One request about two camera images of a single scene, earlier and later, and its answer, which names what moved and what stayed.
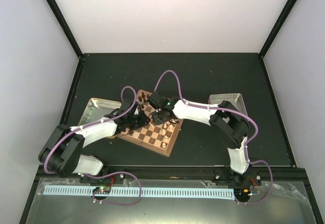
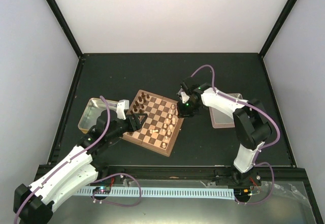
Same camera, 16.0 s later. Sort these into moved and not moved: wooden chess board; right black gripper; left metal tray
Moved: right black gripper
Not moved: wooden chess board; left metal tray
